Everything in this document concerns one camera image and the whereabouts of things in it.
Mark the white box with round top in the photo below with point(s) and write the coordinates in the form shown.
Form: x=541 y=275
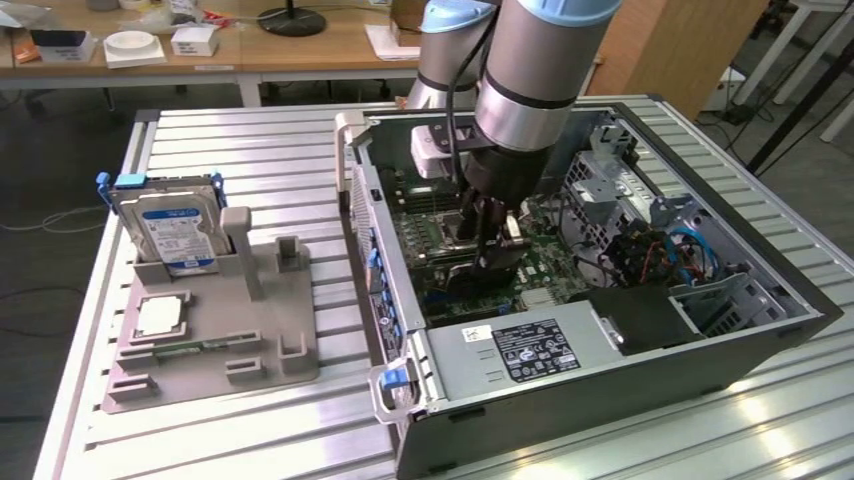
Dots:
x=134 y=50

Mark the stack of white papers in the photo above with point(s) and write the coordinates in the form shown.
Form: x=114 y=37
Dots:
x=390 y=45

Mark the wooden desk white frame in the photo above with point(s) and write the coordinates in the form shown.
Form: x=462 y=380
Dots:
x=80 y=72
x=300 y=50

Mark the grey power supply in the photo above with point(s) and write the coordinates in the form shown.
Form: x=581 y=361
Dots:
x=454 y=365

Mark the black plastic shroud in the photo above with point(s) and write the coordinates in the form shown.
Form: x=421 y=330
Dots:
x=641 y=315

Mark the CPU socket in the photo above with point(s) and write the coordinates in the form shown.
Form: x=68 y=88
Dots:
x=443 y=225

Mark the silver chipset heatsink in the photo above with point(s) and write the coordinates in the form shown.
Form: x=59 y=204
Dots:
x=539 y=296

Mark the black round stand base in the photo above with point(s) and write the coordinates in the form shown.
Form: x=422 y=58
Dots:
x=291 y=24

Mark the hard disk with blue bracket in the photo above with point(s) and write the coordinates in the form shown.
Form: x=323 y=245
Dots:
x=174 y=235

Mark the black power supply label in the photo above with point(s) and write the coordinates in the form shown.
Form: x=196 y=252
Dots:
x=534 y=350

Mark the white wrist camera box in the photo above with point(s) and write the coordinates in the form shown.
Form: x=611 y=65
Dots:
x=430 y=155

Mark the black slanted pole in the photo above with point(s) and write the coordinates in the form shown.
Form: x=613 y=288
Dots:
x=801 y=114

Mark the black PC case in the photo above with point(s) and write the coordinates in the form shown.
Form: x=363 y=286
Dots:
x=601 y=415

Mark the grey printed parts rack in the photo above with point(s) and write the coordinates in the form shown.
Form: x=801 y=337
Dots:
x=267 y=310

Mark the orange packet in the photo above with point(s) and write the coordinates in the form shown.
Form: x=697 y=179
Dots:
x=23 y=52

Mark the green motherboard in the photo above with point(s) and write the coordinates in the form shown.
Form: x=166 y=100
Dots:
x=547 y=250

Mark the wooden cabinet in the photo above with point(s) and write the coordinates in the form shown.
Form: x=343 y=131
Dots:
x=667 y=50

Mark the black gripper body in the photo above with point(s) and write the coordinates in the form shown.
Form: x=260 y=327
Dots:
x=503 y=175

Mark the brown cardboard box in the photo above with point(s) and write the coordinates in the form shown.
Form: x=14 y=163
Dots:
x=403 y=17

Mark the small white box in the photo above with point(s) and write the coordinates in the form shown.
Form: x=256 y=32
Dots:
x=194 y=40

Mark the silver CPU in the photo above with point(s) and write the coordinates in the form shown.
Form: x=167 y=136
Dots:
x=160 y=315

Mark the white box with blue top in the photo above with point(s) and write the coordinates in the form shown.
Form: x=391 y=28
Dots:
x=60 y=40

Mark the graphics card with silver bracket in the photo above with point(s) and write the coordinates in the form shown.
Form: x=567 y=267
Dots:
x=494 y=282

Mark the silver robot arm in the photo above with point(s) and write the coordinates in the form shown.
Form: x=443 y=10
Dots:
x=534 y=75

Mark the green RAM stick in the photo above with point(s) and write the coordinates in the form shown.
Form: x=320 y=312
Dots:
x=194 y=347

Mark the silver drive cage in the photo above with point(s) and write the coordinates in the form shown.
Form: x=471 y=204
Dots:
x=601 y=190

